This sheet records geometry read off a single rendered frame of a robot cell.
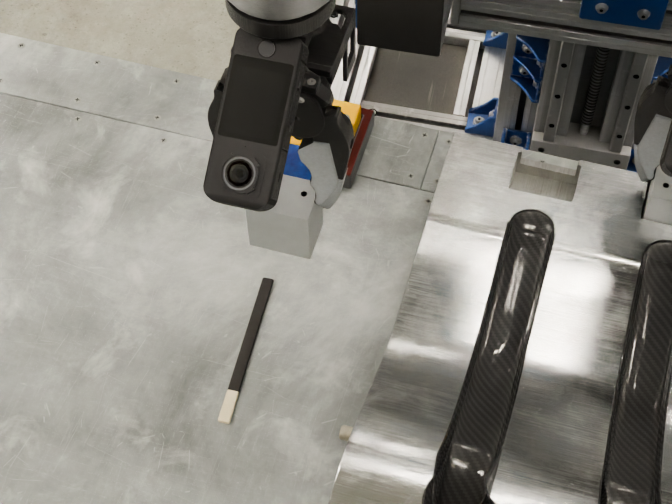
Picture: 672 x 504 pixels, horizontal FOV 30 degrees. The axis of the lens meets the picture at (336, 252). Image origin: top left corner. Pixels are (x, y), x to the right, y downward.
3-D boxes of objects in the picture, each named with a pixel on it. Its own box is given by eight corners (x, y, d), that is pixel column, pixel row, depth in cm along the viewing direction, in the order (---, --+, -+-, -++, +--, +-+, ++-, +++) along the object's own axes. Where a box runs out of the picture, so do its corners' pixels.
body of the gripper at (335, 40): (360, 66, 91) (360, -59, 81) (325, 156, 87) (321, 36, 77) (260, 44, 93) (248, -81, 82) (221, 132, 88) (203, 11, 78)
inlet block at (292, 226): (298, 120, 105) (296, 77, 100) (356, 132, 104) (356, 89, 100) (249, 245, 98) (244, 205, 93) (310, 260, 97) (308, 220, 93)
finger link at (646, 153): (655, 136, 104) (706, 69, 96) (644, 192, 101) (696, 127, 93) (620, 123, 104) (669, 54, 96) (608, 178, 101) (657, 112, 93)
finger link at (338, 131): (367, 166, 91) (338, 82, 84) (361, 183, 90) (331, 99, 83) (306, 161, 92) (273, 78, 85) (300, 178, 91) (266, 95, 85)
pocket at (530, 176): (515, 172, 108) (519, 145, 105) (576, 186, 107) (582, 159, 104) (503, 214, 105) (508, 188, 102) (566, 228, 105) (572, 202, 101)
